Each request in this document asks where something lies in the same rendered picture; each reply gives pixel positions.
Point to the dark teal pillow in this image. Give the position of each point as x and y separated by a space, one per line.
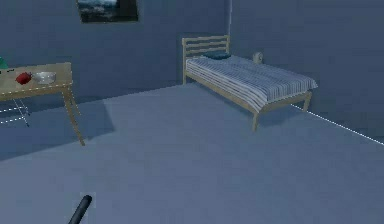
216 55

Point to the wooden bed with striped blanket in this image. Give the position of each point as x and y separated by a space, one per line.
246 80

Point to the white bowl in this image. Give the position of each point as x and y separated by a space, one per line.
44 77

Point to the light wooden table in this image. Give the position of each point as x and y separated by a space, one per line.
36 87

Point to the red round object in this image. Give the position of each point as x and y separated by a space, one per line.
23 78

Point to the green lamp shade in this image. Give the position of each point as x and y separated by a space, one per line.
2 63

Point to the dark framed wall picture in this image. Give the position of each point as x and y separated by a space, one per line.
107 10

